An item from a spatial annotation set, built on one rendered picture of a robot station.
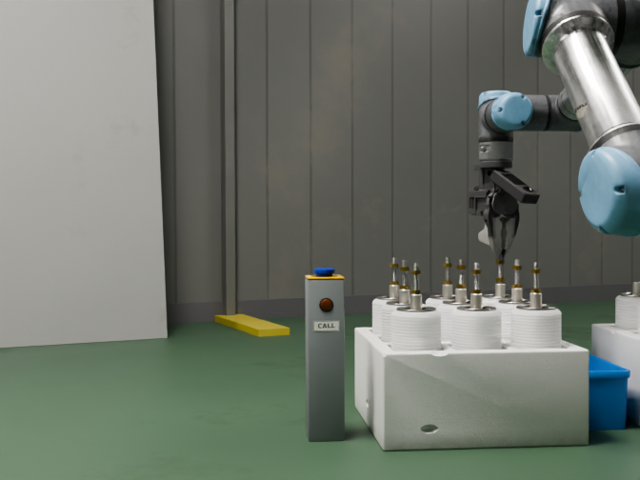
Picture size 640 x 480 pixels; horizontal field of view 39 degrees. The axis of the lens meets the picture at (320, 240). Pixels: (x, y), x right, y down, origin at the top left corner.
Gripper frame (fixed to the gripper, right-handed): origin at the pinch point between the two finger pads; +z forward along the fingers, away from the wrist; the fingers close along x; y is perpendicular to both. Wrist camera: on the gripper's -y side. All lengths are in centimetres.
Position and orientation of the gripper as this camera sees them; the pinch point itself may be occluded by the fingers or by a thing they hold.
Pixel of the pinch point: (502, 252)
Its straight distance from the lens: 201.5
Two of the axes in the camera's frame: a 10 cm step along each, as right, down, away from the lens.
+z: 0.0, 10.0, 0.3
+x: -8.5, 0.2, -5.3
